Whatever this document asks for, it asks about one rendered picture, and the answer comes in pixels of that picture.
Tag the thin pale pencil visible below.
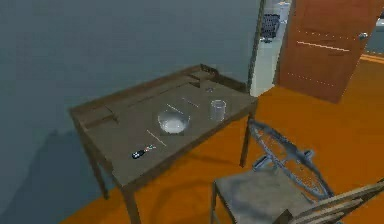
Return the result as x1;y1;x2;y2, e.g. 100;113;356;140
166;103;185;116
146;129;167;148
181;96;200;109

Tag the clear glass bowl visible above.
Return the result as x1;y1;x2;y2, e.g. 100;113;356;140
157;108;191;136

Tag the clear glass cup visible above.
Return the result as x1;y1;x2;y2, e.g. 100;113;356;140
209;99;227;122

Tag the brown wooden desk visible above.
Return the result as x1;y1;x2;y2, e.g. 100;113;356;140
68;63;259;224

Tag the grey metal chair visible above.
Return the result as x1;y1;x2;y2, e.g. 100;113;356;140
209;118;335;224

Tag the brown wooden room door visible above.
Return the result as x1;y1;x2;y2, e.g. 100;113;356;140
276;0;384;104

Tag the black wire basket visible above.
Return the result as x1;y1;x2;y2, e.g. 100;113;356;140
260;13;281;39

